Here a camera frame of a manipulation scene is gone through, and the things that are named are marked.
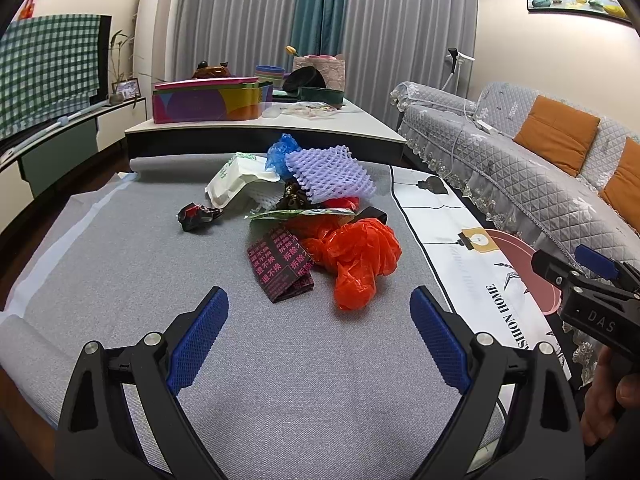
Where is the purple foam fruit net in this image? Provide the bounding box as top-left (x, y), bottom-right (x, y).
top-left (285, 145), bottom-right (375, 204)

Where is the green snack packet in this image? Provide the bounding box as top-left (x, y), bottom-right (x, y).
top-left (244, 208), bottom-right (356, 221)

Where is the dark red printed packet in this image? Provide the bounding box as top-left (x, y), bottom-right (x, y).
top-left (247, 226), bottom-right (314, 304)

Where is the dark green round basket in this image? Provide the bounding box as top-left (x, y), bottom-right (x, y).
top-left (297, 87), bottom-right (344, 108)

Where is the small photo frame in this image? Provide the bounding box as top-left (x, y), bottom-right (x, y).
top-left (112, 78), bottom-right (141, 101)

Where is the orange cushion near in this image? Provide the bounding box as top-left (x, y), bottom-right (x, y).
top-left (600, 138), bottom-right (640, 232)

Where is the orange plastic bag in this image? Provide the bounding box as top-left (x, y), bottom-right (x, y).
top-left (285, 216), bottom-right (401, 311)

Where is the pink lace basket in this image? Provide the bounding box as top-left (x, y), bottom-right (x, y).
top-left (293, 54), bottom-right (346, 91)

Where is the white charging cable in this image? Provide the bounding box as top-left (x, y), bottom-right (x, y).
top-left (441, 96), bottom-right (497, 172)

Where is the white coffee table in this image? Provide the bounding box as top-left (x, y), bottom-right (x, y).
top-left (125, 101), bottom-right (406, 166)

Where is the clear plastic bag on table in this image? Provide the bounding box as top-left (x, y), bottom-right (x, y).
top-left (262, 101), bottom-right (340, 119)

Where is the tv cabinet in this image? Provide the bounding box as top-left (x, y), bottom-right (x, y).
top-left (1, 98), bottom-right (148, 198)

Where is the grey curtain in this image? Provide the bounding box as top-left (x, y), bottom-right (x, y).
top-left (168, 0), bottom-right (478, 125)

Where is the orange cushion far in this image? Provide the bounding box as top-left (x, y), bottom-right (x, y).
top-left (514, 96), bottom-right (600, 177)

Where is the pink trash bin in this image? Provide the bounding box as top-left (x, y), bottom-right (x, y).
top-left (487, 229), bottom-right (561, 315)

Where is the orange cushion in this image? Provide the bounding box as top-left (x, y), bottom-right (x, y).
top-left (514, 96), bottom-right (600, 177)
top-left (600, 138), bottom-right (640, 232)

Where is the stack of coloured bowls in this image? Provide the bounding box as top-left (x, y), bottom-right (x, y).
top-left (255, 65), bottom-right (285, 89)

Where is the black red wrapper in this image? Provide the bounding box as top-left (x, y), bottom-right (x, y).
top-left (177, 203), bottom-right (224, 232)

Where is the person's right hand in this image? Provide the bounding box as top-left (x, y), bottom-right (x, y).
top-left (580, 347), bottom-right (640, 446)

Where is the dark leopard print cloth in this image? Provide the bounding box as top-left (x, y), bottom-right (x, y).
top-left (276, 178), bottom-right (316, 210)

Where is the colourful storage box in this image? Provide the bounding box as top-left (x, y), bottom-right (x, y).
top-left (152, 77), bottom-right (272, 124)

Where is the red plastic bag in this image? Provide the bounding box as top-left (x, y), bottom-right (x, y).
top-left (322, 197), bottom-right (360, 211)

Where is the teal curtain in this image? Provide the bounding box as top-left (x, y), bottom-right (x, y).
top-left (290, 0), bottom-right (346, 56)

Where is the white printed table cloth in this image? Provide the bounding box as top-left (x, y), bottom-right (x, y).
top-left (392, 167), bottom-right (572, 378)

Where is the white air conditioner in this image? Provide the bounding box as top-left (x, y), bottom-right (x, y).
top-left (132, 0), bottom-right (171, 110)

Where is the white wet wipes pack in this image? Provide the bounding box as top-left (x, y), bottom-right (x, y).
top-left (205, 152), bottom-right (280, 209)

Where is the blue plastic bag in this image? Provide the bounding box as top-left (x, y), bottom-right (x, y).
top-left (265, 133), bottom-right (302, 180)

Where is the grey quilted sofa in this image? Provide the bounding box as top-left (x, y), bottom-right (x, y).
top-left (390, 81), bottom-right (639, 266)

